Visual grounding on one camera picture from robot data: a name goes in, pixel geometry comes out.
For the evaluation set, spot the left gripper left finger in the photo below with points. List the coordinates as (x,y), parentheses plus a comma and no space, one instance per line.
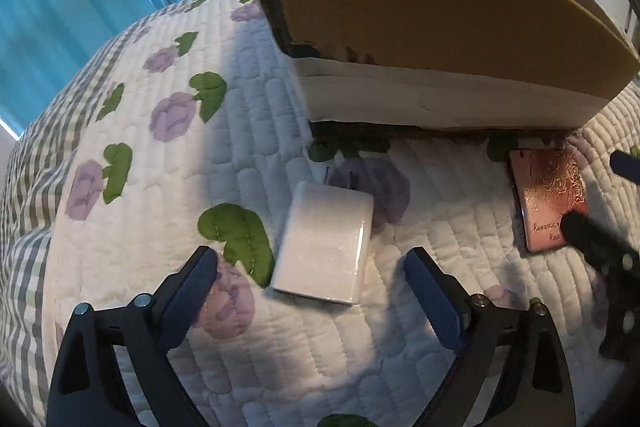
(87,388)

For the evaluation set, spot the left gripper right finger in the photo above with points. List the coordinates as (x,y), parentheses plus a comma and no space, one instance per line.
(533,387)

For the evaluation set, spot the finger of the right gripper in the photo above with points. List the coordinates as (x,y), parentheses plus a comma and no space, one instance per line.
(618,265)
(626,166)

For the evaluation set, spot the red rose compact case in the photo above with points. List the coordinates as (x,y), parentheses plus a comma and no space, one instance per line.
(549,184)

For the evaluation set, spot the white charger block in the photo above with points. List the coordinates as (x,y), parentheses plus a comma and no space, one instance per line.
(325,243)

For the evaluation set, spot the floral quilted bedspread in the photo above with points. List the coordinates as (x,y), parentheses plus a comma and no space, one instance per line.
(185,130)

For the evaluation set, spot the brown cardboard box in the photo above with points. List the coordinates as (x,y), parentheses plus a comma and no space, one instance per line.
(453,64)

